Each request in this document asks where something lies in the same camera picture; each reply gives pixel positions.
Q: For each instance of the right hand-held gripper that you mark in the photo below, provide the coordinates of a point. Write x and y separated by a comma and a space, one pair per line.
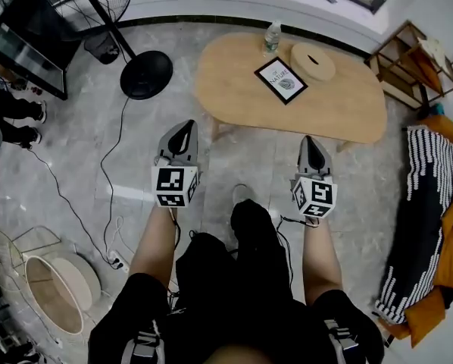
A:
319, 193

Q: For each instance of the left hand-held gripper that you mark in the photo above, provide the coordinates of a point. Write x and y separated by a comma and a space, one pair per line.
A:
169, 180

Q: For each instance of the person's right forearm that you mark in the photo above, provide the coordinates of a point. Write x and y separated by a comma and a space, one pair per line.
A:
321, 260

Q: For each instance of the person's left forearm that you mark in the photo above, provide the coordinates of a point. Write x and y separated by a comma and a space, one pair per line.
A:
154, 245

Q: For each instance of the wooden coffee table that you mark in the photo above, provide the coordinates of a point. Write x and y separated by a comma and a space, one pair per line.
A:
241, 89

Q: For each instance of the person's grey shoe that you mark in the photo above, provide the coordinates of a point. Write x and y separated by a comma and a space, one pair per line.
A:
243, 193

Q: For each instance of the black standing fan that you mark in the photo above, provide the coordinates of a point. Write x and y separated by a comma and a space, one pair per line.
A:
147, 74

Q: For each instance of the black framed picture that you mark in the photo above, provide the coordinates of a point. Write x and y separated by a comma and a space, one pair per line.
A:
281, 80

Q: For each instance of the person's black trousers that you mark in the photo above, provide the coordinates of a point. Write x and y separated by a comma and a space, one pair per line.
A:
253, 233

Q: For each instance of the round wooden slotted box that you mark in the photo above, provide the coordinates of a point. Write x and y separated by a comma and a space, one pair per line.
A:
311, 63

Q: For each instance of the black white striped blanket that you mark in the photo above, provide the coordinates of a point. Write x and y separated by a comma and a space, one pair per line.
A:
416, 222

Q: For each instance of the wooden shelf rack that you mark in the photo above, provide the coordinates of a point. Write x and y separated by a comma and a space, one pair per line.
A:
397, 78

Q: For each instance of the black mesh wastebasket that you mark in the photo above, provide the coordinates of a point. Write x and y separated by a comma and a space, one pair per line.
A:
101, 49

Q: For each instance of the white power strip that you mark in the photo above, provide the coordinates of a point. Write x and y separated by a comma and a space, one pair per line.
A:
119, 261

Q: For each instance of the clear plastic water bottle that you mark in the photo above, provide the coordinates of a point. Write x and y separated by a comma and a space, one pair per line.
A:
272, 40

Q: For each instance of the small teal object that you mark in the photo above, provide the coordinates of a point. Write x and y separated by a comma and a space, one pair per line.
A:
438, 108

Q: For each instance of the flat orange cushion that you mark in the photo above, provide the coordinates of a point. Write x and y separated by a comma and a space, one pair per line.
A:
429, 70

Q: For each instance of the white crumpled cloth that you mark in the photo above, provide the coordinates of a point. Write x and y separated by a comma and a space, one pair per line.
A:
433, 49

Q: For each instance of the person's black shirt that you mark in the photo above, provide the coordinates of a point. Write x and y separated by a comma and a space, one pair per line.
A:
249, 328

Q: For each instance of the black flat screen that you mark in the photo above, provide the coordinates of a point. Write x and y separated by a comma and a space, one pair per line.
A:
29, 51

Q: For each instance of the round white wooden tub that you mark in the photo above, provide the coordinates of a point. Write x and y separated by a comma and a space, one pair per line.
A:
60, 290

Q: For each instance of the square orange cushion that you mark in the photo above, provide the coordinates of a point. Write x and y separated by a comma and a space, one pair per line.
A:
431, 317

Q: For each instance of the person's chin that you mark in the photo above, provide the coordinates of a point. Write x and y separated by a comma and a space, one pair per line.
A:
241, 355

